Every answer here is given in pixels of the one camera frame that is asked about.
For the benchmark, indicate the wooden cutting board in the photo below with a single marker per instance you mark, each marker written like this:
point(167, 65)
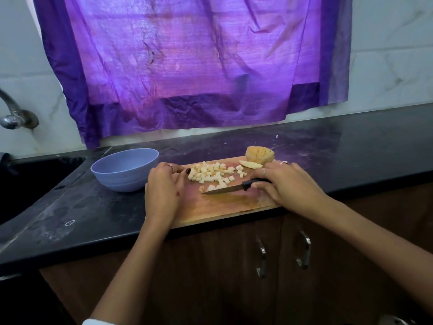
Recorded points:
point(216, 206)

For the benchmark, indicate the metal faucet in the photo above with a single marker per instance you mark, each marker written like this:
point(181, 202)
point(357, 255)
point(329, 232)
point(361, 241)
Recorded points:
point(17, 118)

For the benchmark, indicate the white rubber band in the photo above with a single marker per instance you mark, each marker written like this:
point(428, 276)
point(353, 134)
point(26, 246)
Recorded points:
point(65, 222)

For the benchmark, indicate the potato slice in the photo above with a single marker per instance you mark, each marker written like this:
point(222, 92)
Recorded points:
point(250, 164)

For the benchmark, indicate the blue bowl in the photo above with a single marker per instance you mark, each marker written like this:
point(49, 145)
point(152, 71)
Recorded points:
point(124, 169)

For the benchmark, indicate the person's left forearm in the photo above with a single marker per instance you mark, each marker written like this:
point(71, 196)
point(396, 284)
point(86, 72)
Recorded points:
point(128, 277)

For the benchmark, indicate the purple cloth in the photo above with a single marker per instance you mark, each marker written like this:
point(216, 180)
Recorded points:
point(196, 57)

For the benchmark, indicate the rounded potato end piece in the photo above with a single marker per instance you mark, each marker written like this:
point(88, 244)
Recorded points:
point(260, 155)

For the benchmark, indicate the red and white plastic bag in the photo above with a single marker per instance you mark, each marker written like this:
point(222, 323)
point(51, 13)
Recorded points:
point(399, 320)

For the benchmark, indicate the dark sink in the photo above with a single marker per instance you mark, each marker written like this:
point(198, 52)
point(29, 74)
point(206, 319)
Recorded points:
point(30, 182)

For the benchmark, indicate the person's left hand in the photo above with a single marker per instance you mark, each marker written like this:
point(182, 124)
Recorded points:
point(162, 193)

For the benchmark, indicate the person's right forearm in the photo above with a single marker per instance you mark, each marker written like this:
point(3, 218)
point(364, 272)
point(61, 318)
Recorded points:
point(379, 253)

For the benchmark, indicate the person's right hand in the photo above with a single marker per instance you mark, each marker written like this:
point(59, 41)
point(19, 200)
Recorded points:
point(291, 189)

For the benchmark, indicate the pile of diced potato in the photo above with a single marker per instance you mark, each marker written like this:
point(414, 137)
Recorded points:
point(213, 174)

